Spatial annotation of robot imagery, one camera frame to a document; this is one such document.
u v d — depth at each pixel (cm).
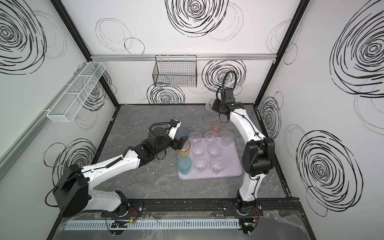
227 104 68
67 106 73
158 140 60
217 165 87
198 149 91
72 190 41
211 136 96
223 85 68
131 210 72
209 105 87
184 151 85
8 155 51
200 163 87
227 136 99
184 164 84
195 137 96
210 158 91
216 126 105
